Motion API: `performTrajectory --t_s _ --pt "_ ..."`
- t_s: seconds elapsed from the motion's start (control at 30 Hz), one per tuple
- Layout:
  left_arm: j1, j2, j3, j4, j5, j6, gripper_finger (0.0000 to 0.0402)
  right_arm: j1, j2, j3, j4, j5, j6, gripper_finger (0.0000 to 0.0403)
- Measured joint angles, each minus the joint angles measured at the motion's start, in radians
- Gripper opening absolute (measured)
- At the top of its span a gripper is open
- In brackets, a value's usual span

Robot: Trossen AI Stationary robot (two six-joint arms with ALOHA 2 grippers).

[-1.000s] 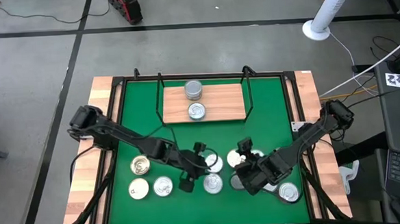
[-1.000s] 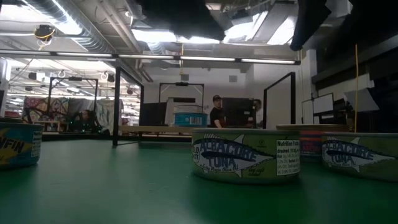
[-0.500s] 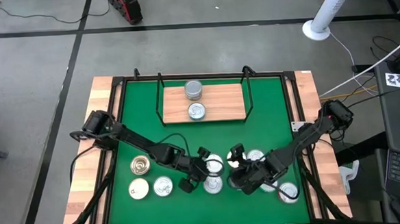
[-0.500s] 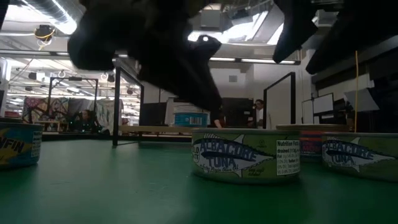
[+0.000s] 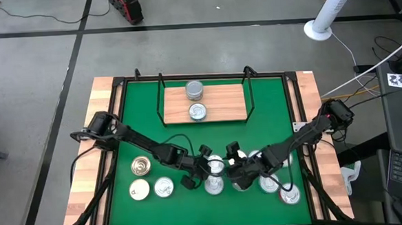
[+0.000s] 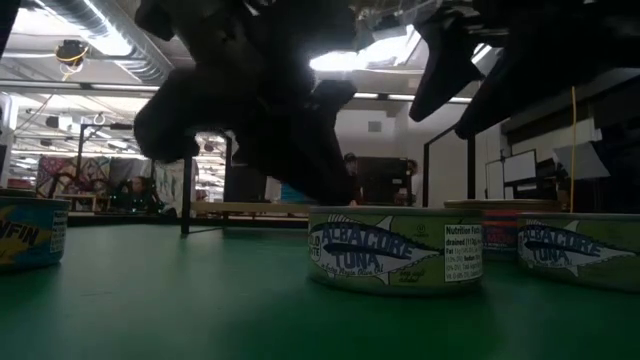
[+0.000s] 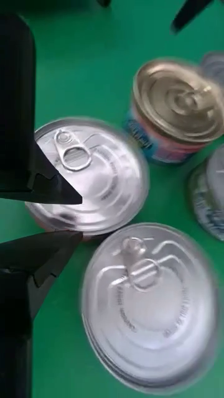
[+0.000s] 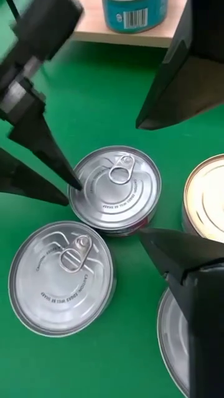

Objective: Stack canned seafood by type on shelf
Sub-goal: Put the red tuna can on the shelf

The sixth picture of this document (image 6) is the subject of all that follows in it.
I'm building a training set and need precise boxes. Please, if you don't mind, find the white printed cloth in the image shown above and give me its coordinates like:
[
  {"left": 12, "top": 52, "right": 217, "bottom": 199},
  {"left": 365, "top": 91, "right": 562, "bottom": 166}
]
[{"left": 152, "top": 159, "right": 199, "bottom": 216}]

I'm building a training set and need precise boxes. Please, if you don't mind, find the green albacore tuna can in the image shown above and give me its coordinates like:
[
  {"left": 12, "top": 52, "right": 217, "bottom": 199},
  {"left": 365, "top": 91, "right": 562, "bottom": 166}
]
[
  {"left": 307, "top": 204, "right": 485, "bottom": 299},
  {"left": 516, "top": 211, "right": 640, "bottom": 294}
]

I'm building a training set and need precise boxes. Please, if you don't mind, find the blue yellowfin tuna can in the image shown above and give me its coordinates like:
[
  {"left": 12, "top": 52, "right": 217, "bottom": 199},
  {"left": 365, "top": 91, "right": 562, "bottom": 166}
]
[{"left": 0, "top": 195, "right": 71, "bottom": 274}]

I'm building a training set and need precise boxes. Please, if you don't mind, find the grey angled panel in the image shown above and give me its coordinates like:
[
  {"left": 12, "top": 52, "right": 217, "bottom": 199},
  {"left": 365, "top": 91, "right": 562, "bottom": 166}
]
[{"left": 552, "top": 141, "right": 612, "bottom": 181}]

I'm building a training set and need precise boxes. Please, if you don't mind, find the wooden shelf with black frame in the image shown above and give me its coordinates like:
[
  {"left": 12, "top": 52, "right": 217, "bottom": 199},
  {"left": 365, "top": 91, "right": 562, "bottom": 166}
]
[{"left": 179, "top": 122, "right": 477, "bottom": 236}]

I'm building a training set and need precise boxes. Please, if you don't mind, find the silver ventilation duct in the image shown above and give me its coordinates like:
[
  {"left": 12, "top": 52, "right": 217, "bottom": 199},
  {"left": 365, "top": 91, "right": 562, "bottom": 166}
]
[{"left": 39, "top": 0, "right": 176, "bottom": 87}]

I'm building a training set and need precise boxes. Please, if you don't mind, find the black ceiling-mounted device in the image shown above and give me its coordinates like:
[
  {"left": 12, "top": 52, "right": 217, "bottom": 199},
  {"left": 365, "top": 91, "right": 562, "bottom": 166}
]
[{"left": 53, "top": 38, "right": 90, "bottom": 69}]

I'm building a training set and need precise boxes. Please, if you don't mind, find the long ceiling light bar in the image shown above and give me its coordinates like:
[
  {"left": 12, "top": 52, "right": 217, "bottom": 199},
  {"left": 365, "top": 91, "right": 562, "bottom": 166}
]
[{"left": 0, "top": 79, "right": 474, "bottom": 105}]

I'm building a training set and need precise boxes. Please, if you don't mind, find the white board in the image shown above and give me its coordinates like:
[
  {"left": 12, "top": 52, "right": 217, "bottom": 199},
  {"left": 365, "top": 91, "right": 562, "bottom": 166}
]
[{"left": 484, "top": 148, "right": 539, "bottom": 201}]

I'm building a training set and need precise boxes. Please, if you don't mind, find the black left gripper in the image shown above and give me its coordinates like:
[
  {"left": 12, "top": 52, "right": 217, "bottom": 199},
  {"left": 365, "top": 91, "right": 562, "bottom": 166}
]
[{"left": 132, "top": 0, "right": 360, "bottom": 208}]

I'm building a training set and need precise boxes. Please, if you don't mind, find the black background rig frame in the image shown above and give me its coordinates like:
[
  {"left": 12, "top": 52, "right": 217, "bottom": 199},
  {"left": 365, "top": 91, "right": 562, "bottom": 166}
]
[{"left": 75, "top": 122, "right": 151, "bottom": 211}]

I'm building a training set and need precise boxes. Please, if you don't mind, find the person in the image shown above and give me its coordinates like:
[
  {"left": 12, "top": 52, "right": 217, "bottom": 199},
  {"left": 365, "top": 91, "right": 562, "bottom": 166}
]
[
  {"left": 112, "top": 174, "right": 166, "bottom": 216},
  {"left": 404, "top": 158, "right": 424, "bottom": 206},
  {"left": 342, "top": 152, "right": 364, "bottom": 207}
]

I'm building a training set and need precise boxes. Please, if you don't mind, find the black metal table frame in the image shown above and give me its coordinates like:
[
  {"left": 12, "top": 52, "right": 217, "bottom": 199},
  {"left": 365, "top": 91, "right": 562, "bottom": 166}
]
[{"left": 0, "top": 213, "right": 310, "bottom": 230}]

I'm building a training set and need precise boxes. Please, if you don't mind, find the green table mat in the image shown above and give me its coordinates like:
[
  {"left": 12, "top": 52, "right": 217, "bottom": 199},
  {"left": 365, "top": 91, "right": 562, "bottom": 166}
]
[{"left": 0, "top": 215, "right": 640, "bottom": 360}]

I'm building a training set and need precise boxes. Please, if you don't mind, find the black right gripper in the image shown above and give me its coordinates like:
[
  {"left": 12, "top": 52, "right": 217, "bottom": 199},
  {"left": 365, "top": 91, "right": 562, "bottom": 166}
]
[{"left": 408, "top": 0, "right": 640, "bottom": 141}]

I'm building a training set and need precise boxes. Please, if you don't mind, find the colourful patterned cloth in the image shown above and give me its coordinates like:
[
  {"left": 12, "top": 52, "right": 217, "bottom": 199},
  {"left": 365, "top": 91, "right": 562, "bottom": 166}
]
[{"left": 35, "top": 155, "right": 112, "bottom": 199}]

